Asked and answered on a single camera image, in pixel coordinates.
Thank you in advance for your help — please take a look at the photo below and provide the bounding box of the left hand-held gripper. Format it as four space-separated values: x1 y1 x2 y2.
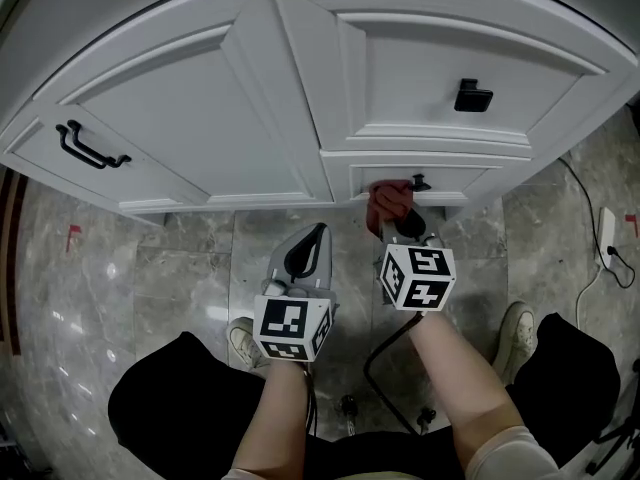
252 222 341 364

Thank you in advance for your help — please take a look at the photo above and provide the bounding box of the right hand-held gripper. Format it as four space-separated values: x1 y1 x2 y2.
378 208 458 315

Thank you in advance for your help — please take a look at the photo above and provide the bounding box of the dark red cloth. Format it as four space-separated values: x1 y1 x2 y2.
365 179 417 242

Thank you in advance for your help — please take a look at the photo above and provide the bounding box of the white sink cabinet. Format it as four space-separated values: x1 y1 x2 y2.
0 0 640 228

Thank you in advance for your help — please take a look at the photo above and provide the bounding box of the person's left forearm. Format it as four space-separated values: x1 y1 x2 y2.
228 358 312 480

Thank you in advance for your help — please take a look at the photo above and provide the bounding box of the person's right forearm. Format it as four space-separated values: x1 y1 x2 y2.
407 311 527 472

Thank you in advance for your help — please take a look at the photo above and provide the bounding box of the black square cabinet knob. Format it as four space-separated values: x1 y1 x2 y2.
453 78 495 114

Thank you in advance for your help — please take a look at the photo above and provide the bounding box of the person's left white shoe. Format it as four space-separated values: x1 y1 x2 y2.
228 316 272 375

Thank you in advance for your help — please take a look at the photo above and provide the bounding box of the person's white shoe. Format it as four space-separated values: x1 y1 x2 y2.
228 316 272 375
491 301 538 386

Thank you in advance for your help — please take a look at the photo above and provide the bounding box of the person's right white shoe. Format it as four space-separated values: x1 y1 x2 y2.
491 301 538 386

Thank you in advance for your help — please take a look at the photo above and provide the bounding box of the stool caster wheel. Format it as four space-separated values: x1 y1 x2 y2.
415 406 437 435
338 392 362 435

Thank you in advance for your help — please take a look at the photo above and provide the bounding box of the person's left leg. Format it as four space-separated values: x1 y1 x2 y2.
107 331 321 480

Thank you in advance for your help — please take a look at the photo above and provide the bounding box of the person's leg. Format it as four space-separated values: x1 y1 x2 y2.
107 331 321 480
503 312 622 469

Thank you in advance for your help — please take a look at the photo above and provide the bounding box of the white power strip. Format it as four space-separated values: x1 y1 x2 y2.
597 206 618 271

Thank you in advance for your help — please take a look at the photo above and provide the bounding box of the person's right leg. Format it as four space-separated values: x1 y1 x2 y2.
503 312 622 469

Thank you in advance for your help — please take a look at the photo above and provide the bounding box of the person's white sleeve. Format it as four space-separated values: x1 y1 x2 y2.
463 424 562 480

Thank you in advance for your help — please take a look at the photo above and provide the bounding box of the black tripod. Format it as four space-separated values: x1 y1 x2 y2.
583 415 640 475

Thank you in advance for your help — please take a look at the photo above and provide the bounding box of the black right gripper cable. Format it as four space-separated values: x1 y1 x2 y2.
363 312 432 437

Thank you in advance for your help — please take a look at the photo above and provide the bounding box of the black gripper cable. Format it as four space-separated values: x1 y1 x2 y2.
301 362 322 438
363 312 432 437

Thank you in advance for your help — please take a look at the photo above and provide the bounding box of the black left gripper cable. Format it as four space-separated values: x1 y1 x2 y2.
301 362 322 438

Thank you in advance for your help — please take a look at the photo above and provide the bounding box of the thin black floor cable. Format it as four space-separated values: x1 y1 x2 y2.
556 156 637 290

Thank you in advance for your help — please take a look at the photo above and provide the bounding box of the white power strip cable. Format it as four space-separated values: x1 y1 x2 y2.
575 265 602 330

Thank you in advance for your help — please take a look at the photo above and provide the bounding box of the black bar cabinet handle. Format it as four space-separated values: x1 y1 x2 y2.
54 119 133 171

